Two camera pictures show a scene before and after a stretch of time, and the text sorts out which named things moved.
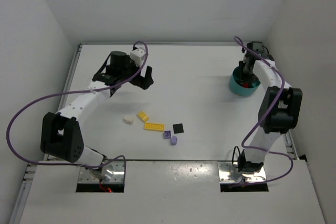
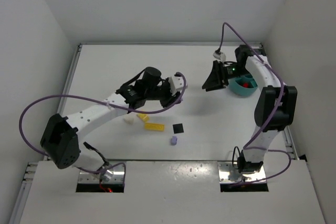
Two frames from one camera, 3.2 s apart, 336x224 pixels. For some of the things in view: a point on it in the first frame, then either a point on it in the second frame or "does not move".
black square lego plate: (178, 128) does not move
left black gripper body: (139, 79) → (165, 97)
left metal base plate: (111, 172) does not move
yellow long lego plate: (154, 126) does not move
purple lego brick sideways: (174, 140) does not move
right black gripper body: (243, 74) → (221, 74)
